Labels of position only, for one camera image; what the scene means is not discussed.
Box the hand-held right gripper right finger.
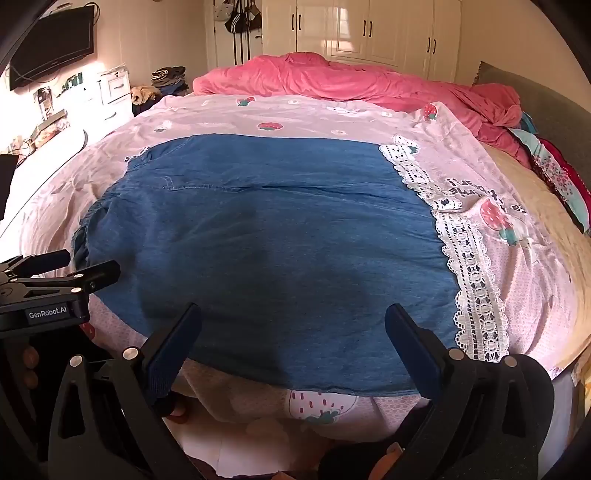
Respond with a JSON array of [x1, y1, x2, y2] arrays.
[[385, 303, 548, 480]]

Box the black wall television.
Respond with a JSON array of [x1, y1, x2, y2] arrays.
[[8, 4, 96, 92]]

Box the person's left hand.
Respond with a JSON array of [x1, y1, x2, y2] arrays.
[[22, 345, 41, 391]]

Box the cream wardrobe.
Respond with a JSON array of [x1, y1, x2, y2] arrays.
[[261, 0, 462, 84]]

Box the pink strawberry printed bed sheet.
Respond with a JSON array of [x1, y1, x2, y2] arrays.
[[0, 93, 580, 444]]

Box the coral pink blanket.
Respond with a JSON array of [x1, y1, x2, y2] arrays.
[[191, 52, 539, 169]]

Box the beige plush toy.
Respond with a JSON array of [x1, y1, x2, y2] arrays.
[[130, 85, 163, 105]]

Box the blue denim garment with lace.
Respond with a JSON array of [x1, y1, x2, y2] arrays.
[[71, 134, 512, 396]]

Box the white door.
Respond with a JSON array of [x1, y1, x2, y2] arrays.
[[205, 0, 265, 72]]

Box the floral patterned cloth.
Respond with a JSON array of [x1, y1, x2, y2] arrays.
[[507, 111, 591, 235]]

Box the hanging dark bags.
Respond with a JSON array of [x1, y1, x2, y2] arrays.
[[224, 0, 262, 36]]

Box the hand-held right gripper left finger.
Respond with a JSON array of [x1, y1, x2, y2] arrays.
[[48, 302, 204, 480]]

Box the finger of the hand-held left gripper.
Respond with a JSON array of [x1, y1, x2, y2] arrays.
[[0, 250, 71, 283], [16, 260, 122, 296]]

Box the pile of dark folded clothes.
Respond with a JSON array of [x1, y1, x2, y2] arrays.
[[150, 65, 190, 97]]

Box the white drawer cabinet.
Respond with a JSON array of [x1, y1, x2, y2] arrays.
[[96, 68, 136, 123]]

